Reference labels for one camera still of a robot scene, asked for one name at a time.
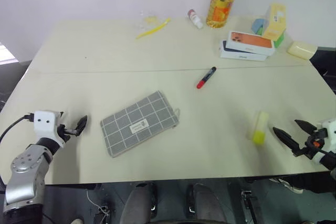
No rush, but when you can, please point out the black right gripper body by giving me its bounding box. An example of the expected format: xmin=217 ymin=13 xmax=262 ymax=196
xmin=299 ymin=128 xmax=329 ymax=161

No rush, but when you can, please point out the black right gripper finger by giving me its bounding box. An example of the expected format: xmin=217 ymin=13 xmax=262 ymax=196
xmin=294 ymin=119 xmax=319 ymax=137
xmin=272 ymin=126 xmax=301 ymax=158

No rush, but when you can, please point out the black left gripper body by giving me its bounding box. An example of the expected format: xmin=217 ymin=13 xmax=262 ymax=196
xmin=56 ymin=123 xmax=77 ymax=142

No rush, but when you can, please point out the grey checked fabric pouch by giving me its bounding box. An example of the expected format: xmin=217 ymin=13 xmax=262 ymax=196
xmin=100 ymin=90 xmax=181 ymax=158

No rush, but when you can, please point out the yellow highlighter pen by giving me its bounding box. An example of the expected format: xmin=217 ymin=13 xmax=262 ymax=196
xmin=246 ymin=110 xmax=270 ymax=145

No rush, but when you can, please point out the cream soap bar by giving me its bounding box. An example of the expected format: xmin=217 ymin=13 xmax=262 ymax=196
xmin=286 ymin=40 xmax=318 ymax=60

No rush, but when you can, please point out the green block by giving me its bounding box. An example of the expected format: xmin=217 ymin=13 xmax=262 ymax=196
xmin=273 ymin=32 xmax=286 ymax=49

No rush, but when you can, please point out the grey rounded robot leg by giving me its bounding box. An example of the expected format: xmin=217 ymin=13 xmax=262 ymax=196
xmin=185 ymin=183 xmax=228 ymax=224
xmin=120 ymin=182 xmax=158 ymax=224

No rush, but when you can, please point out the white phone box orange print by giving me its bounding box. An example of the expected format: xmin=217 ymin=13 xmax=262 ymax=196
xmin=226 ymin=30 xmax=276 ymax=57

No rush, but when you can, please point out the white phone box blue print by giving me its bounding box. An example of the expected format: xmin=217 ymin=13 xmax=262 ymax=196
xmin=219 ymin=40 xmax=268 ymax=62

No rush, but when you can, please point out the red and black marker pen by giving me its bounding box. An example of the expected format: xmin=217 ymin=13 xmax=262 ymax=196
xmin=196 ymin=66 xmax=217 ymax=90

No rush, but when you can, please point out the yellow carton box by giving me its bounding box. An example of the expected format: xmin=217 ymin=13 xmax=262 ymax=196
xmin=263 ymin=3 xmax=287 ymax=41

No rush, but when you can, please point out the blue sponge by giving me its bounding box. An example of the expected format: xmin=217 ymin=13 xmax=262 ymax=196
xmin=251 ymin=18 xmax=269 ymax=35

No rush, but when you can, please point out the yellow toothbrush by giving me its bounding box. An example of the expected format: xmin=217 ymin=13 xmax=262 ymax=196
xmin=135 ymin=18 xmax=172 ymax=40

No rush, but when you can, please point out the yellow cooking oil bottle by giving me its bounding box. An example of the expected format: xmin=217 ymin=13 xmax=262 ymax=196
xmin=206 ymin=0 xmax=242 ymax=29

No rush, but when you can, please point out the small white bottle red cap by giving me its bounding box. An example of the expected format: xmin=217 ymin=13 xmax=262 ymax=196
xmin=187 ymin=9 xmax=204 ymax=30

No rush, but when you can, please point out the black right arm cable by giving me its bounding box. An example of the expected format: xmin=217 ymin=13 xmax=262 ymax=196
xmin=312 ymin=147 xmax=336 ymax=159

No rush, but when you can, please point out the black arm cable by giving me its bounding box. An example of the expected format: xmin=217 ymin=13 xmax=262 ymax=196
xmin=312 ymin=147 xmax=336 ymax=159
xmin=0 ymin=113 xmax=35 ymax=145

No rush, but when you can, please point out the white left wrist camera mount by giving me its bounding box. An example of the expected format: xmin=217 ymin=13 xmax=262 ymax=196
xmin=33 ymin=110 xmax=66 ymax=148

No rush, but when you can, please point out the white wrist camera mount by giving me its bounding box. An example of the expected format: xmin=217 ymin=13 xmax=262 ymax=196
xmin=33 ymin=110 xmax=66 ymax=148
xmin=316 ymin=118 xmax=336 ymax=156

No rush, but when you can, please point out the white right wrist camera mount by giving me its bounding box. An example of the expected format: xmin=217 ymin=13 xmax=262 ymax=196
xmin=316 ymin=118 xmax=336 ymax=156

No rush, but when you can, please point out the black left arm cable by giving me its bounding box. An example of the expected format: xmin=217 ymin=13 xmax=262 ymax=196
xmin=0 ymin=113 xmax=35 ymax=145

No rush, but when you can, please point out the white floor cable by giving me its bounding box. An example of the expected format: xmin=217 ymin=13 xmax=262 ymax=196
xmin=86 ymin=188 xmax=111 ymax=216

